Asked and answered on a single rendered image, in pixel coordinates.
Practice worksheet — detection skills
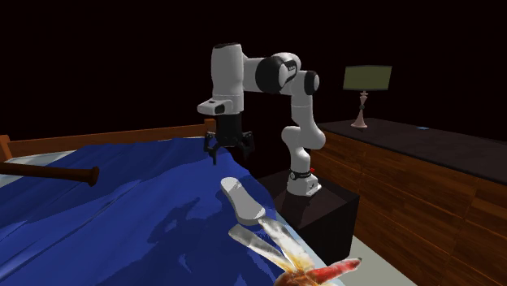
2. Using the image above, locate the wooden bed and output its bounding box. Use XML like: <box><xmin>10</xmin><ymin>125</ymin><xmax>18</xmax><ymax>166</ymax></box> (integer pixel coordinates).
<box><xmin>0</xmin><ymin>118</ymin><xmax>346</xmax><ymax>286</ymax></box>

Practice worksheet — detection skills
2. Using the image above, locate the table lamp with green shade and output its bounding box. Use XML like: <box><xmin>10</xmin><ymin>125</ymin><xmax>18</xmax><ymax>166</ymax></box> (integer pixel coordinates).
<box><xmin>341</xmin><ymin>64</ymin><xmax>393</xmax><ymax>130</ymax></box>

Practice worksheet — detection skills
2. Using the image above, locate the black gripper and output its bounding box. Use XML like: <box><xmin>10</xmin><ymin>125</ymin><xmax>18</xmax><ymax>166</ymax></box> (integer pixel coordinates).
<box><xmin>202</xmin><ymin>112</ymin><xmax>256</xmax><ymax>166</ymax></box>

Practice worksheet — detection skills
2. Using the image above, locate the dark robot stand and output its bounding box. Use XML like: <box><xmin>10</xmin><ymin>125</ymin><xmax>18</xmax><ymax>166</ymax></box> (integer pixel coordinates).
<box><xmin>257</xmin><ymin>168</ymin><xmax>361</xmax><ymax>267</ymax></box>

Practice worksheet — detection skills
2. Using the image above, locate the wooden chest of drawers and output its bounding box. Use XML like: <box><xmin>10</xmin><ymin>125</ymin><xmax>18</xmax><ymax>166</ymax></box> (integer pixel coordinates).
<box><xmin>310</xmin><ymin>117</ymin><xmax>507</xmax><ymax>286</ymax></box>

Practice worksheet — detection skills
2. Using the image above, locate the brown baseball bat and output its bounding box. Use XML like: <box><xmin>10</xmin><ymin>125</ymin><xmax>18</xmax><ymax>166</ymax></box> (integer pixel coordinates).
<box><xmin>0</xmin><ymin>161</ymin><xmax>101</xmax><ymax>188</ymax></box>

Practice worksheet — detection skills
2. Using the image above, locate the red dragonfly figure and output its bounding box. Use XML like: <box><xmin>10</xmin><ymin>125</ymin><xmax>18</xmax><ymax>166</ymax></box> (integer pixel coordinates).
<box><xmin>227</xmin><ymin>216</ymin><xmax>363</xmax><ymax>286</ymax></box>

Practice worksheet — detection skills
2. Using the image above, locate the white slipper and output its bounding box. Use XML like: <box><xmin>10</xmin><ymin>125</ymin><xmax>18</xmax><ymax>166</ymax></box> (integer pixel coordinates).
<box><xmin>219</xmin><ymin>176</ymin><xmax>267</xmax><ymax>228</ymax></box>

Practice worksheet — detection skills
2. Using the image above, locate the blue blanket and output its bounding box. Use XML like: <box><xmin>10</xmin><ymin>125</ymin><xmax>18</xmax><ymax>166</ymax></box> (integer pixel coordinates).
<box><xmin>0</xmin><ymin>136</ymin><xmax>287</xmax><ymax>286</ymax></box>

